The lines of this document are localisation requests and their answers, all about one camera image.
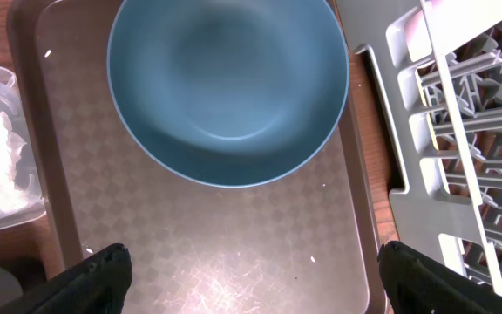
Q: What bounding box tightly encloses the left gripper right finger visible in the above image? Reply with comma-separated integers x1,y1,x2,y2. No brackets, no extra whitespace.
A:
377,241,502,314

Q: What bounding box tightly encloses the brown serving tray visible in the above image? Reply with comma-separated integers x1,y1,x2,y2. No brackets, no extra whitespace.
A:
7,1,390,313

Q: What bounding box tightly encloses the pink cup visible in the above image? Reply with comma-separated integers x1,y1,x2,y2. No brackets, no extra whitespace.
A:
404,0,502,61

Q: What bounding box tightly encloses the dark blue plate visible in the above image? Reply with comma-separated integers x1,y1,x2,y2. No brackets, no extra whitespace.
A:
106,0,349,188

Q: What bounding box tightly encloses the clear plastic bin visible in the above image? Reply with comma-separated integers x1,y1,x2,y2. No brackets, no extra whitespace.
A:
0,66,46,230

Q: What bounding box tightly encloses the grey dishwasher rack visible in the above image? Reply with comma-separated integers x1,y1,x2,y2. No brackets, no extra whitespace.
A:
339,0,502,296

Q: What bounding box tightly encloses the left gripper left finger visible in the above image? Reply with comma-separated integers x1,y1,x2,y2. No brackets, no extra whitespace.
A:
0,243,132,314

